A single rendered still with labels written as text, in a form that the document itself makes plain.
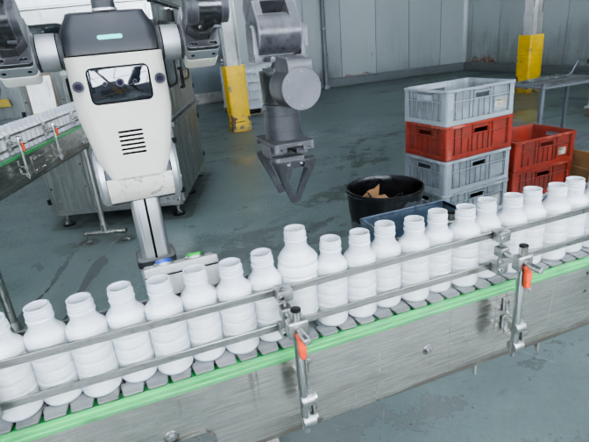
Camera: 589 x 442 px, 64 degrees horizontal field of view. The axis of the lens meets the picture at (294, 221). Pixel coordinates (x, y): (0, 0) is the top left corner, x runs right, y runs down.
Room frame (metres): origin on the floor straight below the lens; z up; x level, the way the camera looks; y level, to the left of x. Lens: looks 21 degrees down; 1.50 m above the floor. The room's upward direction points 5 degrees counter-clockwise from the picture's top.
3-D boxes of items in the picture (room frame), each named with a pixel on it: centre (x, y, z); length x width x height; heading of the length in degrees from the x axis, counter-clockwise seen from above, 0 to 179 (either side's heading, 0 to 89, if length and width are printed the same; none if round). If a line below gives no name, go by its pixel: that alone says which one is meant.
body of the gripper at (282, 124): (0.75, 0.00, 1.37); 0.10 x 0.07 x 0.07; 19
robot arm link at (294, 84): (0.72, -0.01, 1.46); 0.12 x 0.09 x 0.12; 18
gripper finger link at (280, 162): (0.73, 0.00, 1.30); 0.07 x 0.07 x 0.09; 19
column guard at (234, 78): (8.50, 0.81, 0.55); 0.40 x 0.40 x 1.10; 19
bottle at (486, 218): (0.88, -0.39, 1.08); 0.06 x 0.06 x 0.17
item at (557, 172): (3.53, -1.80, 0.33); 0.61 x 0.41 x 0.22; 112
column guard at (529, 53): (9.85, -4.97, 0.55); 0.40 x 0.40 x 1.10; 19
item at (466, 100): (3.21, -1.16, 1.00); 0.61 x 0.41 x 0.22; 116
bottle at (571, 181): (0.96, -0.61, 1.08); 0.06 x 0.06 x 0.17
